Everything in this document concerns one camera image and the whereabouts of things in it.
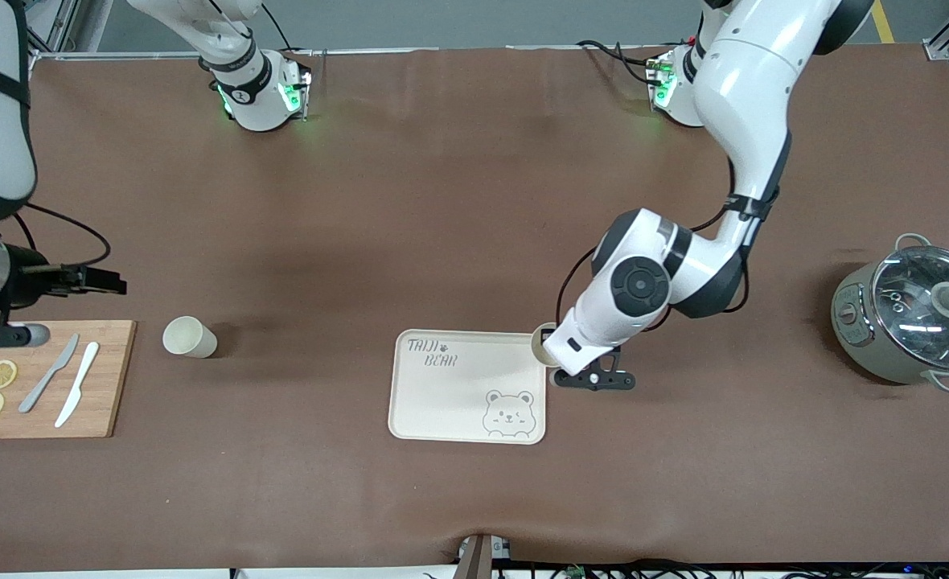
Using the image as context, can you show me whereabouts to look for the white IKEA cup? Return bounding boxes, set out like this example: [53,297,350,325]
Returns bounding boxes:
[530,322,562,368]
[162,316,218,359]

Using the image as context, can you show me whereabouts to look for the cream bear print tray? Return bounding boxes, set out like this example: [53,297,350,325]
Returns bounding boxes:
[388,329,548,446]

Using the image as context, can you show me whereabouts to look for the wooden cutting board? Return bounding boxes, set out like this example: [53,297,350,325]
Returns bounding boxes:
[0,320,138,440]

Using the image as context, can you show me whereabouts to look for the white plastic knife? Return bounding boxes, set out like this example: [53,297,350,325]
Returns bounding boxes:
[55,342,100,429]

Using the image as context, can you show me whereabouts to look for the grey plastic knife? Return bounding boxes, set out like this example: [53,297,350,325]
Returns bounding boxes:
[18,334,80,414]

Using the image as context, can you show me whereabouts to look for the grey-green electric cooking pot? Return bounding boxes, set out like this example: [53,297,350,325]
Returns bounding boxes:
[831,233,949,393]

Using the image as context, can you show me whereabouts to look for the glass pot lid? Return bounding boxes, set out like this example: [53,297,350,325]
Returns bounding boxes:
[873,248,949,371]

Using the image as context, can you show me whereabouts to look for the black left base cables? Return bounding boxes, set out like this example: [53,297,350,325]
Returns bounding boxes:
[577,39,660,85]

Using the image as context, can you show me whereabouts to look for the black right base cable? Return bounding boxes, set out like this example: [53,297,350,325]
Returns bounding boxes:
[261,0,298,53]

